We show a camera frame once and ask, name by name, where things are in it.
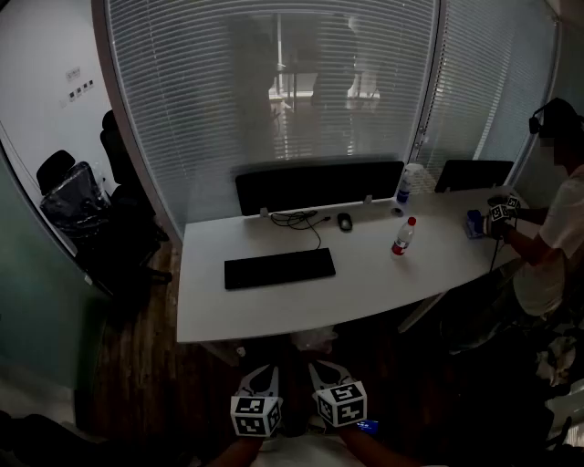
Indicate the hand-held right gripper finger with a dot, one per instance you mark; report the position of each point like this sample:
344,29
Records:
315,380
342,377

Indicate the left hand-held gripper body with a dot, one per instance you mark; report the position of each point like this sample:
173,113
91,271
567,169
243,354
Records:
255,415

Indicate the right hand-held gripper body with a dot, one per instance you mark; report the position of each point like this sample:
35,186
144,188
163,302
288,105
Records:
342,406

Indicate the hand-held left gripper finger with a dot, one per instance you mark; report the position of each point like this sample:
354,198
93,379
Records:
276,387
247,383

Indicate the black keyboard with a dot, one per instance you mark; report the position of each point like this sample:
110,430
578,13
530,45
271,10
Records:
279,269

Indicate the grey computer mouse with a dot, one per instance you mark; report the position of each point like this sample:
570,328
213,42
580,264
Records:
345,222

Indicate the person's left forearm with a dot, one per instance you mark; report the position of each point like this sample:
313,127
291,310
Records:
237,451

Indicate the person's right forearm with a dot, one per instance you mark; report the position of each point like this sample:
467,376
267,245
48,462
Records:
365,444

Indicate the small device with blue screen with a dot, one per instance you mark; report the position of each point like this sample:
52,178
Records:
368,425

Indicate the clear plastic bag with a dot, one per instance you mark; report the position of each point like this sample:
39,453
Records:
315,341

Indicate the person's white shirt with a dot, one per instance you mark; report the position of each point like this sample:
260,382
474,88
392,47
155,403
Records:
310,451

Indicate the white desk leg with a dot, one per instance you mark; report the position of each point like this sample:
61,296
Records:
422,312

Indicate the clear water bottle red cap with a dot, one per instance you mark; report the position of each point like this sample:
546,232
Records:
403,238

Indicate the wide black desk divider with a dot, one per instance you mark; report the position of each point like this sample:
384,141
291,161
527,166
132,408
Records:
319,187

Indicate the blue tissue packet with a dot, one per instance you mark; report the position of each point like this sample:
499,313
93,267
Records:
474,224

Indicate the white spray bottle blue label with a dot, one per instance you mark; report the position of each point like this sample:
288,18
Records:
407,184

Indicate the black office chair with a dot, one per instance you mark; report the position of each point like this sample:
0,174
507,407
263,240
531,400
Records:
132,205

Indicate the white crumpled bag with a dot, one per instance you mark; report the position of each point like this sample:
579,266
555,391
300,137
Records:
559,360

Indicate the narrow black desk divider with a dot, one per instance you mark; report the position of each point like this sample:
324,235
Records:
474,175

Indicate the plastic-wrapped office chair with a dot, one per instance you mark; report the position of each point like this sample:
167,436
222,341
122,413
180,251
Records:
75,200

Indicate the wide window blind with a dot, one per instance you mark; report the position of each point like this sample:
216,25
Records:
191,91

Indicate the narrow window blind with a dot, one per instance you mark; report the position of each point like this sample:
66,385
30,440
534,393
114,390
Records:
493,82

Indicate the wall switch panel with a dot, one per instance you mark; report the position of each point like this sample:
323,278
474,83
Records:
78,86

